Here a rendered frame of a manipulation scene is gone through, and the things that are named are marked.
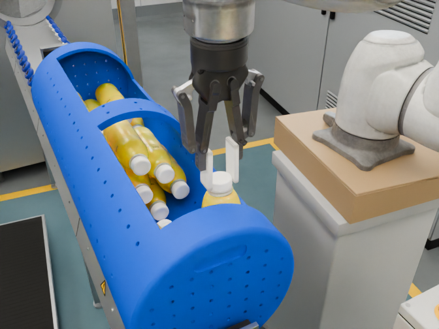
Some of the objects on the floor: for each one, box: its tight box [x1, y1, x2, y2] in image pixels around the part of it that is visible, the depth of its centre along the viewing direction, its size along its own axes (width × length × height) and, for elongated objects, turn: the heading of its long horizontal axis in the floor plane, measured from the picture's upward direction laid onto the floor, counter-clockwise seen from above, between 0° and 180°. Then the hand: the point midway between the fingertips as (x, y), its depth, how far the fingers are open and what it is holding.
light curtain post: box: [116, 0, 144, 89], centre depth 204 cm, size 6×6×170 cm
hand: (219, 164), depth 70 cm, fingers closed on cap, 4 cm apart
